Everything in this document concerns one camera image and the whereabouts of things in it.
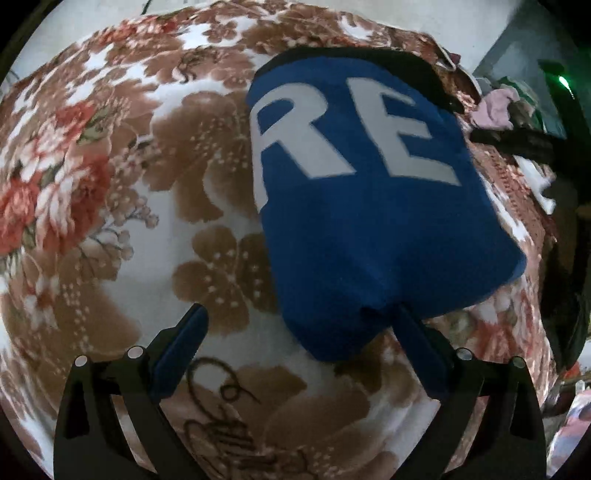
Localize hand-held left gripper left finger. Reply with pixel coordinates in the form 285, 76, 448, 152
53, 302, 211, 480

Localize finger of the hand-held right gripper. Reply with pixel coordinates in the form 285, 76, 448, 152
468, 128, 557, 162

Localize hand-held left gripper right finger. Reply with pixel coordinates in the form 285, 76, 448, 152
397, 305, 549, 480

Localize blue black sweatshirt white letters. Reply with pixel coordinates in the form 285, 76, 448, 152
246, 45, 528, 363

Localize pink cloth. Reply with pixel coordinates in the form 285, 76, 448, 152
471, 88, 522, 131

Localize green white cloth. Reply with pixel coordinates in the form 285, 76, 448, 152
507, 76, 550, 132

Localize floral blanket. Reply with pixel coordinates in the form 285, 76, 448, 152
0, 0, 583, 480

